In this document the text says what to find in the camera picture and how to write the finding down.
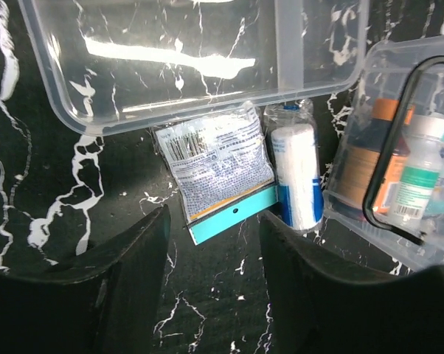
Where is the clear compartment organizer tray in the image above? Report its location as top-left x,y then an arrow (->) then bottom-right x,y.
19,1 -> 370,136

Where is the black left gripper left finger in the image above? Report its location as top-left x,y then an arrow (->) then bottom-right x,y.
0,206 -> 170,353

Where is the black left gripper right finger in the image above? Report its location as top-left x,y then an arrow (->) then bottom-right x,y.
260,211 -> 444,353

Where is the clear medicine kit box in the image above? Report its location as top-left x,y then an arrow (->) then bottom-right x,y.
325,35 -> 444,270

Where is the amber bottle orange cap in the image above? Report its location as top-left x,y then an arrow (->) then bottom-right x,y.
330,98 -> 410,220

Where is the white medicine bottle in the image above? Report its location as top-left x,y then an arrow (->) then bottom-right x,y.
387,114 -> 444,229

